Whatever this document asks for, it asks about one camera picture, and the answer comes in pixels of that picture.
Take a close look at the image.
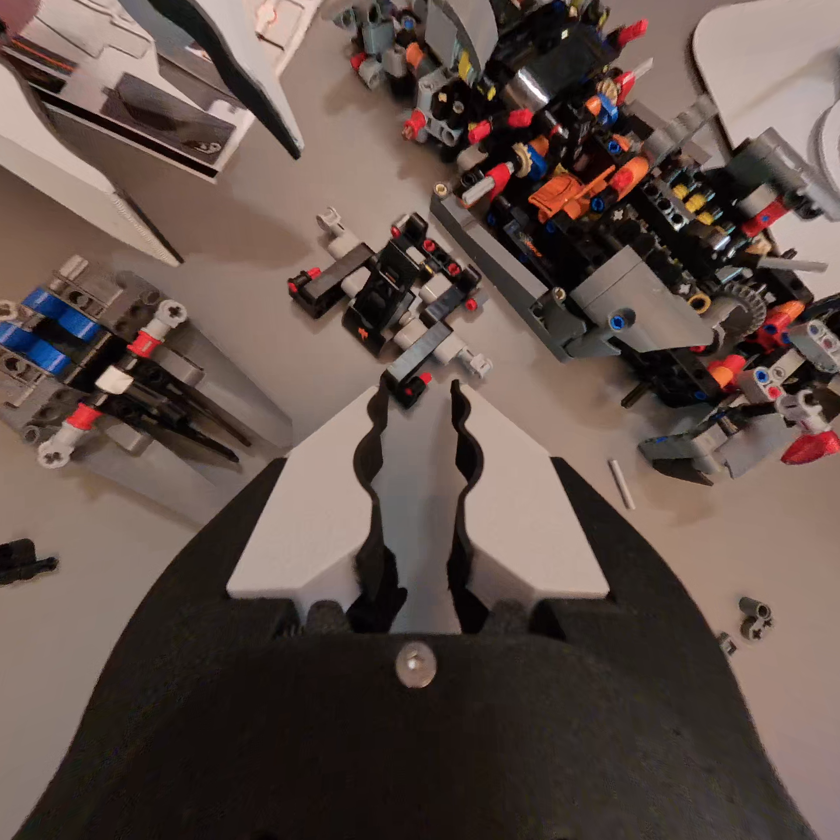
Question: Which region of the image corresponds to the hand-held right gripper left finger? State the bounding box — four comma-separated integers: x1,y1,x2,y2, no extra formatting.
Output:
226,384,409,634

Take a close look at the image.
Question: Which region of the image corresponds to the black lego connector piece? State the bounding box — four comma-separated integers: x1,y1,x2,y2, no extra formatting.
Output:
0,538,60,585

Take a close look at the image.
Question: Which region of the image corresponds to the dark grey lego axle connector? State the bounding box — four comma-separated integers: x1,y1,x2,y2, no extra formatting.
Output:
738,595,774,643

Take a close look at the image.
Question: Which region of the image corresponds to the lego sticker sheet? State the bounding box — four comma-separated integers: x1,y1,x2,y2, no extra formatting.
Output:
0,0,326,182

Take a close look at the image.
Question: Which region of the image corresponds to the large lego car chassis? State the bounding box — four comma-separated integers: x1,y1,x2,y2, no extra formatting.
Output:
331,0,840,488

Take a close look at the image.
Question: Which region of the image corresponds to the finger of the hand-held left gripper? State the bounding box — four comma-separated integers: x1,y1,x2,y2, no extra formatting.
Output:
0,52,185,269
147,0,306,161

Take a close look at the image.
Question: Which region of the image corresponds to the black lego beam assembly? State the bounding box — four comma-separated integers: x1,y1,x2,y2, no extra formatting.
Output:
287,206,494,412

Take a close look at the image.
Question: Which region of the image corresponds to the grey blue lego wing assembly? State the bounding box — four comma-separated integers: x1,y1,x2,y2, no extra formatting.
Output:
0,255,295,526

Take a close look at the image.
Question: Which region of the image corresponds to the white book stand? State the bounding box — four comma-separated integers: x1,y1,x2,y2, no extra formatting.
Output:
692,0,840,309

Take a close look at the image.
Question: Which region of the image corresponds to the light grey lego axle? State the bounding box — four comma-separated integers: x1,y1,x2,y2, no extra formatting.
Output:
607,458,638,512

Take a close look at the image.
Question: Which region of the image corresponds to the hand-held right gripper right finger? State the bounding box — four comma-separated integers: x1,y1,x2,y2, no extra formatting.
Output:
448,379,611,634

